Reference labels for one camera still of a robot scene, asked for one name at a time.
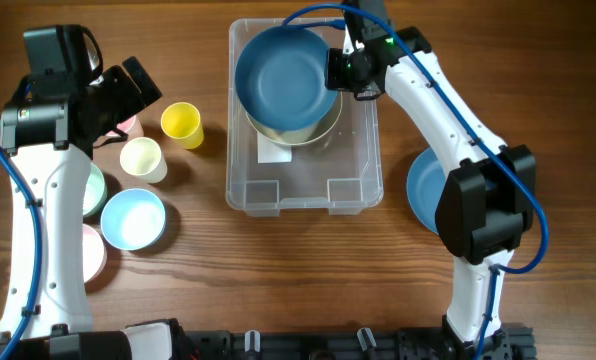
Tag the dark blue bowl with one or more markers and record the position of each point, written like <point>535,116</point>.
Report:
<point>280,78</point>
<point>424,185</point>

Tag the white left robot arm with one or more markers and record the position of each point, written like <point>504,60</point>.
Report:
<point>47,134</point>

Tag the yellow plastic cup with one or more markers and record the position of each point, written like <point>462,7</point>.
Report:
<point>182,122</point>

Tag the clear plastic storage container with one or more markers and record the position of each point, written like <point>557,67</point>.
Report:
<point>341,172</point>

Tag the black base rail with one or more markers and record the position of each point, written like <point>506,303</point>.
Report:
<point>328,345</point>

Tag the white label in container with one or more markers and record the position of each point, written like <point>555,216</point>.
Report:
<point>269,152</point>

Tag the mint green small bowl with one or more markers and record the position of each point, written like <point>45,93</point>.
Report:
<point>95,192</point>

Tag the light blue small bowl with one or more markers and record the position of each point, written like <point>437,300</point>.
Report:
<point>133,219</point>

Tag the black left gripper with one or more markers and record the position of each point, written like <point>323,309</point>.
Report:
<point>135,97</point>

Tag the cream beige bowl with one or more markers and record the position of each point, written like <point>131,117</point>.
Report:
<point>304,136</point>

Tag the cream plastic cup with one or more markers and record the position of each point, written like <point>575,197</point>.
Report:
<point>142,158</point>

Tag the pink plastic cup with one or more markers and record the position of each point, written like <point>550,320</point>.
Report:
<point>131,127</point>

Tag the pink small bowl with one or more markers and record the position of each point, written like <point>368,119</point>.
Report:
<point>94,253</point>

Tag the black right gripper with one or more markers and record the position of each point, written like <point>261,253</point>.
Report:
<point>342,65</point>

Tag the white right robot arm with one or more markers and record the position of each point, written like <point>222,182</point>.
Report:
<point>487,199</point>

